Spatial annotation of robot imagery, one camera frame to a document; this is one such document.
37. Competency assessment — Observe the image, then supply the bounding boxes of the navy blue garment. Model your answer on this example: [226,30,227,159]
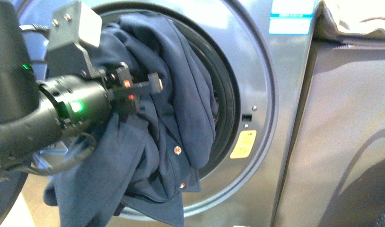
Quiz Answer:
[44,12,218,227]

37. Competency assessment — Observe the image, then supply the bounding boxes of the beige cloth on cabinet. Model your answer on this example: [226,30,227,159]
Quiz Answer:
[315,0,385,40]

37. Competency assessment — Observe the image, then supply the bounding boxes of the orange warning sticker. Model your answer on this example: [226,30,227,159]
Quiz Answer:
[230,130,257,159]

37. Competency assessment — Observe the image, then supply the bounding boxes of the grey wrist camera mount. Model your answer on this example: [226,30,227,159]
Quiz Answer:
[46,0,102,79]

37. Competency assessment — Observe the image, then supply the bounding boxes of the grey cabinet beside washer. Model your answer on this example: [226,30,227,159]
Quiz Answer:
[274,41,385,227]

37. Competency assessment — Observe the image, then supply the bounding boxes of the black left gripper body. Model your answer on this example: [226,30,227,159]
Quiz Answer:
[102,62,163,114]

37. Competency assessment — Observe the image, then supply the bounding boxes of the white blue energy label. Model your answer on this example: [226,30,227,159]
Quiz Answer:
[269,0,317,35]

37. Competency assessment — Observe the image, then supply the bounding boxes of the grey front-load washing machine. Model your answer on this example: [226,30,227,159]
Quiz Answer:
[10,0,320,227]

